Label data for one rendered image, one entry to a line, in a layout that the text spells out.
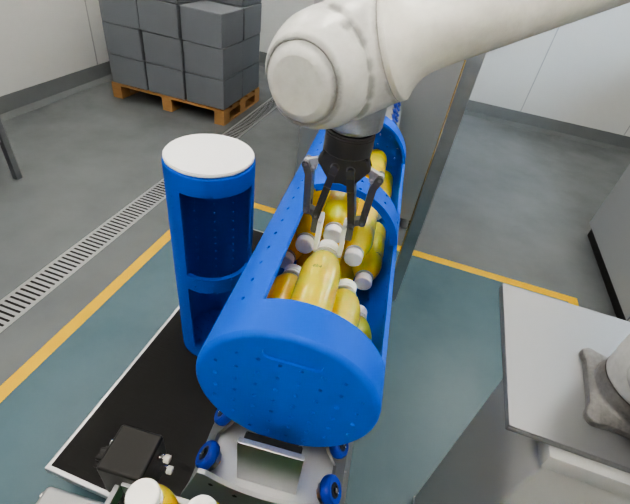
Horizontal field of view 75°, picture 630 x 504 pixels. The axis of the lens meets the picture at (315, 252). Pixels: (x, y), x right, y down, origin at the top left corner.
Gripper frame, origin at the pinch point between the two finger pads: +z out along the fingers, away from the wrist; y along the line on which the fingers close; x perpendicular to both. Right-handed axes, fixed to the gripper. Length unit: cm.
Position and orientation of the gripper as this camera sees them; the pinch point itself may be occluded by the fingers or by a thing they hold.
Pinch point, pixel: (330, 235)
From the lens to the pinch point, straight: 73.5
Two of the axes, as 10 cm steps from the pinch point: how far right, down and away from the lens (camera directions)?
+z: -1.3, 7.7, 6.3
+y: -9.7, -2.4, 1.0
